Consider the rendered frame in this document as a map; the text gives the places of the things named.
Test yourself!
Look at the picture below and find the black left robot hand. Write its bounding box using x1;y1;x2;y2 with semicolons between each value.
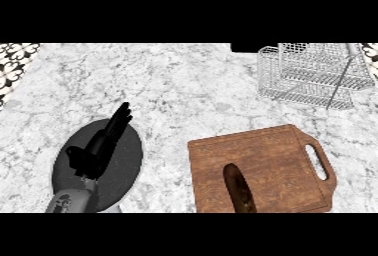
64;101;134;181

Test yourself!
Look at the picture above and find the brown wooden cutting board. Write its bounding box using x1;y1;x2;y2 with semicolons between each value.
186;123;338;214

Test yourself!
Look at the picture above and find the white wire tiered basket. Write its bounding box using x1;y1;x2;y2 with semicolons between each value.
255;43;376;111

